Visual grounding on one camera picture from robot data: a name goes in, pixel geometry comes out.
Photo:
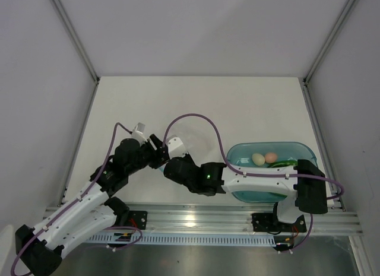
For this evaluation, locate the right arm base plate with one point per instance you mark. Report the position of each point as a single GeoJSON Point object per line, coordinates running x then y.
{"type": "Point", "coordinates": [268, 223]}

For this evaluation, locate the white slotted cable duct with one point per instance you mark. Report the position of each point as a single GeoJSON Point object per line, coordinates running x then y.
{"type": "Point", "coordinates": [244, 240]}

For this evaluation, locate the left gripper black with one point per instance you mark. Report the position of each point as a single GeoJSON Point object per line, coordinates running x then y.
{"type": "Point", "coordinates": [161, 156]}

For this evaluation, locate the white egg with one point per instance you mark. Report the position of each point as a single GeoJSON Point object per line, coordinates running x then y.
{"type": "Point", "coordinates": [258, 159]}

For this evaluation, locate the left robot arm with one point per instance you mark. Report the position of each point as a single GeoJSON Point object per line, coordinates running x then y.
{"type": "Point", "coordinates": [42, 248]}

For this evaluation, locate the left frame post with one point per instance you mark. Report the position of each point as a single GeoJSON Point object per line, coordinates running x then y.
{"type": "Point", "coordinates": [74, 38]}

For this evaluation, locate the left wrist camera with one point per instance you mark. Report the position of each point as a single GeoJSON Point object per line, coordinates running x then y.
{"type": "Point", "coordinates": [138, 132]}

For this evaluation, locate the frame post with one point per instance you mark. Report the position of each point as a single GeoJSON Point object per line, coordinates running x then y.
{"type": "Point", "coordinates": [74, 38]}
{"type": "Point", "coordinates": [330, 39]}

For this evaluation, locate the pink egg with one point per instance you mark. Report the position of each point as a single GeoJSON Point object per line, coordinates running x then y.
{"type": "Point", "coordinates": [271, 157]}

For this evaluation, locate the right frame post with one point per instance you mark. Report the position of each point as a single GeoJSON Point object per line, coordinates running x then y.
{"type": "Point", "coordinates": [330, 39]}

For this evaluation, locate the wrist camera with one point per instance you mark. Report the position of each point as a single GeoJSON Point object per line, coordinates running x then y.
{"type": "Point", "coordinates": [138, 132]}
{"type": "Point", "coordinates": [176, 147]}

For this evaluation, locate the aluminium rail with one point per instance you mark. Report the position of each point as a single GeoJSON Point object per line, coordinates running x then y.
{"type": "Point", "coordinates": [235, 219]}

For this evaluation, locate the clear zip top bag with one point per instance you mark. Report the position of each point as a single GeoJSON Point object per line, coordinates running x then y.
{"type": "Point", "coordinates": [199, 139]}

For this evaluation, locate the green chili pepper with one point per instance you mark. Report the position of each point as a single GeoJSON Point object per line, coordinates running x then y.
{"type": "Point", "coordinates": [284, 163]}

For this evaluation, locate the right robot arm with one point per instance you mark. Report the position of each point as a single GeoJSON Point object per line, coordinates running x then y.
{"type": "Point", "coordinates": [301, 186]}

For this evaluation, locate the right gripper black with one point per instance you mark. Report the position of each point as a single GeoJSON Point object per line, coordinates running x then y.
{"type": "Point", "coordinates": [187, 158]}

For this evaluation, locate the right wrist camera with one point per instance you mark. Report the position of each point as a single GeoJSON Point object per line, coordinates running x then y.
{"type": "Point", "coordinates": [176, 147]}

